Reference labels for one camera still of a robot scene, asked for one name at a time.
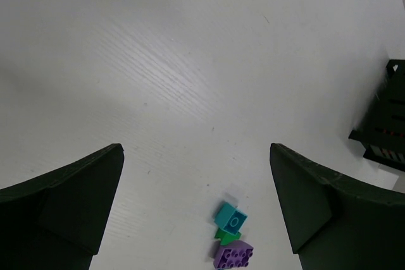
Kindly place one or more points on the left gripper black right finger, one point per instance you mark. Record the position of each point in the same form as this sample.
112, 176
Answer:
335, 221

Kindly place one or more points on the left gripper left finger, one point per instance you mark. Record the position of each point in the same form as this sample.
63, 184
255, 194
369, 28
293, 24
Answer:
57, 220

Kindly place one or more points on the purple lego plate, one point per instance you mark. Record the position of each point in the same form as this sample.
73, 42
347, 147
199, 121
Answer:
235, 255

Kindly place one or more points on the teal square lego piece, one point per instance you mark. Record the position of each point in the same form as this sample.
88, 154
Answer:
229, 218

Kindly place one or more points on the small green lego piece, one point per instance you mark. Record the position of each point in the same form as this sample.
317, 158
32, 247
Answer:
226, 238

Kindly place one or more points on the black slatted container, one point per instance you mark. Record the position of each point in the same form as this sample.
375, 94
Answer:
381, 131

